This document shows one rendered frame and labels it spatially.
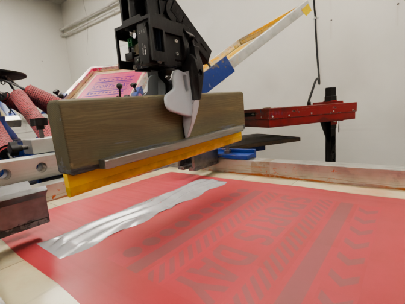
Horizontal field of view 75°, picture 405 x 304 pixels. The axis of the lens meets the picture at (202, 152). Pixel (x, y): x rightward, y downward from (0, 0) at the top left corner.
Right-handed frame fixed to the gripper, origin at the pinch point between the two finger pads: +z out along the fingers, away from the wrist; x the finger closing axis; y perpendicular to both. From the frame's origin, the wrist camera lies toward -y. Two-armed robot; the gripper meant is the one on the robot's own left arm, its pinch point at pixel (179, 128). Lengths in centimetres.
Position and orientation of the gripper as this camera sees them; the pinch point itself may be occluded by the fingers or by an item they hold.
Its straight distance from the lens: 40.3
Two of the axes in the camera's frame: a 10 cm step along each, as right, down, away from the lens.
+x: 7.9, 0.4, -6.2
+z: 0.7, 9.9, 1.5
